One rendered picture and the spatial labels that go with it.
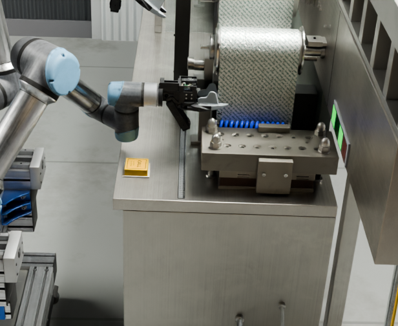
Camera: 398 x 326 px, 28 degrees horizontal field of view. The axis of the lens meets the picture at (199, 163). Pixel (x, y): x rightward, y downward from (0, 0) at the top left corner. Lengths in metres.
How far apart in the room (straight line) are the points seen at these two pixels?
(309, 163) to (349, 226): 0.61
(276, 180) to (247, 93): 0.29
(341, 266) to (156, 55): 1.10
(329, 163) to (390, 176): 0.72
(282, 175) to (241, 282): 0.39
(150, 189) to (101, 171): 1.81
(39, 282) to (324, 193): 1.21
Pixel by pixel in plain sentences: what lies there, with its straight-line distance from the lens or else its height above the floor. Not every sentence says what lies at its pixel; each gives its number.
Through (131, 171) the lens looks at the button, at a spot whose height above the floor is 0.92.
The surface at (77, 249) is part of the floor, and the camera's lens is 3.67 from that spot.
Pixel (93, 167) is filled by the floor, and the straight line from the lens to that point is 4.25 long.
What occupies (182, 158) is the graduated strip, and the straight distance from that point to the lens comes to 2.57.
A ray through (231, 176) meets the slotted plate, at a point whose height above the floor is 0.94.
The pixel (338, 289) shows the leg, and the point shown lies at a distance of 3.12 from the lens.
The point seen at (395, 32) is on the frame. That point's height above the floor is 1.60.
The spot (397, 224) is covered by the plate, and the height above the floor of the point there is 1.25.
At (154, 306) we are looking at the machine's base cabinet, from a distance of 2.61.
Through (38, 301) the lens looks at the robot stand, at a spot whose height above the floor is 0.23.
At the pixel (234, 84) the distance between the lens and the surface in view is 2.47.
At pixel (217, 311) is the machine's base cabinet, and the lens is 2.62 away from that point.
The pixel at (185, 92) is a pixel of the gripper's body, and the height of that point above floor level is 1.14.
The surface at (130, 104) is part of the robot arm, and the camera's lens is 2.47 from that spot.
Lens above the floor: 2.22
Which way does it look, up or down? 31 degrees down
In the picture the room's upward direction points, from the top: 3 degrees clockwise
